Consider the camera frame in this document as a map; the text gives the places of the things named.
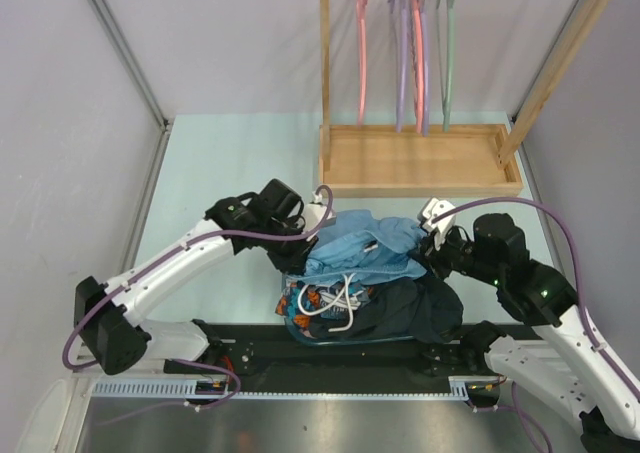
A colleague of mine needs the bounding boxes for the purple hanger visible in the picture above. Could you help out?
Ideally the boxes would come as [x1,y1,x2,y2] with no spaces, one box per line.
[387,0,409,132]

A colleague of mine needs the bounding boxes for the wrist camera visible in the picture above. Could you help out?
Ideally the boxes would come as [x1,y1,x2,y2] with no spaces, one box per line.
[302,192,336,232]
[417,197,456,250]

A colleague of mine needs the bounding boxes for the white cable duct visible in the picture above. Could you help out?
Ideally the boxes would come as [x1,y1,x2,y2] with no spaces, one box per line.
[92,376,474,402]

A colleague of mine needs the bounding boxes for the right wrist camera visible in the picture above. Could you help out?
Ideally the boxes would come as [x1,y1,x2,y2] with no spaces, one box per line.
[417,197,456,250]

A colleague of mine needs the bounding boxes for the sage green hanger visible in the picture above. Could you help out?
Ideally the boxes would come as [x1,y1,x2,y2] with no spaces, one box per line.
[435,0,456,131]

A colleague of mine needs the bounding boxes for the light blue shorts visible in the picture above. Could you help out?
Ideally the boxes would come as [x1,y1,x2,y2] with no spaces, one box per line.
[290,210,431,285]

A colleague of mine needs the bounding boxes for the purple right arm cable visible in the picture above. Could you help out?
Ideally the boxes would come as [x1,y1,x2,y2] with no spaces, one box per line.
[429,196,640,453]

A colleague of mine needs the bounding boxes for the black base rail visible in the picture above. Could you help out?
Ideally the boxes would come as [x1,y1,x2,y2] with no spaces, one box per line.
[196,325,496,395]

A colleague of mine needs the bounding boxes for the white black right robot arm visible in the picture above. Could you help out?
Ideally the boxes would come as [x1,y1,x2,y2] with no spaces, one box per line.
[416,211,639,452]

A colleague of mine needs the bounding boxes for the pink hanger left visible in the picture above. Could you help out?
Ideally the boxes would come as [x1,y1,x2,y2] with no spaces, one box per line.
[356,0,368,125]

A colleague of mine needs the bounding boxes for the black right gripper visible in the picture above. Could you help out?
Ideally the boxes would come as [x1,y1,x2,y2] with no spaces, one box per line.
[407,222,503,286]

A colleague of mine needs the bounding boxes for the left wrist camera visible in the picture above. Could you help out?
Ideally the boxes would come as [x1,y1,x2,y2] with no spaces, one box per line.
[302,192,336,232]

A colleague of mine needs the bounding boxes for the wooden clothes rack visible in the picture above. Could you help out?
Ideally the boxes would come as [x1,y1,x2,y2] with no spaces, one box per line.
[318,0,610,198]

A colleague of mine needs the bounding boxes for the dark navy shorts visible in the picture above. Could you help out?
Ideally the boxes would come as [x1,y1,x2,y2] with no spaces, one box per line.
[308,274,464,343]

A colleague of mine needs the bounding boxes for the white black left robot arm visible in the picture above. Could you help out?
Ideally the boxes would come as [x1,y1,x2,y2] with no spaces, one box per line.
[63,179,333,376]

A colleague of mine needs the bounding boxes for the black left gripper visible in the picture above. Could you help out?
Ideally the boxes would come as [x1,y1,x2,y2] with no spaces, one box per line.
[259,215,318,276]

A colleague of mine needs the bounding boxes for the aluminium corner frame post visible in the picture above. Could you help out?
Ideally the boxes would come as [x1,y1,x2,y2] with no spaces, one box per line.
[72,0,174,132]

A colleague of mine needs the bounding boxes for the blue patterned shorts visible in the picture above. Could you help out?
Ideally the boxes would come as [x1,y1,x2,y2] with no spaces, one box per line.
[275,274,373,337]

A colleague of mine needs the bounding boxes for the salmon pink hanger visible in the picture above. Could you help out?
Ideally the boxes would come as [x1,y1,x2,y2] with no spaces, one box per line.
[409,0,425,133]

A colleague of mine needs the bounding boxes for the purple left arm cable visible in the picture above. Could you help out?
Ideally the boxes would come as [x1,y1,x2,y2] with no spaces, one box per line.
[60,185,335,424]

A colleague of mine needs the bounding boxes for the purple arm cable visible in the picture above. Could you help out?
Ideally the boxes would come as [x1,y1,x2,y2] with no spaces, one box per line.
[429,196,640,453]
[60,185,335,424]

